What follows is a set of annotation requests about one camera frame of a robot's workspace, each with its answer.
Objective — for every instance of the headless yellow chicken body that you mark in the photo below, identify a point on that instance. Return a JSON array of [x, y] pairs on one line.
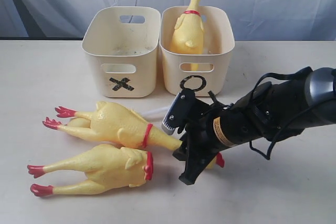
[[105, 166]]

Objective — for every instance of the chicken head with white tube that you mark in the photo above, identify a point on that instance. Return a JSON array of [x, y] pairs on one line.
[[155, 111]]

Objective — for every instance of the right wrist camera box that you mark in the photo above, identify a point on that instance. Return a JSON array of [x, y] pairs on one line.
[[185, 107]]

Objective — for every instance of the cream bin marked X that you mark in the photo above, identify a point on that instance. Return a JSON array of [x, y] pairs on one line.
[[121, 45]]

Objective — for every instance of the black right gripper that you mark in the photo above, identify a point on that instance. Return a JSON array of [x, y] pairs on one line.
[[220, 127]]

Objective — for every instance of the cream bin marked O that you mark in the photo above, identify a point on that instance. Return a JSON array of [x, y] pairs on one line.
[[205, 72]]

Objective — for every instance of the whole yellow rubber chicken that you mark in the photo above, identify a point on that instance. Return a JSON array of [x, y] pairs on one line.
[[112, 122], [188, 35]]

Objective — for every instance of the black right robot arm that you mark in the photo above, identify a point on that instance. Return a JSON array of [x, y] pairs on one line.
[[279, 106]]

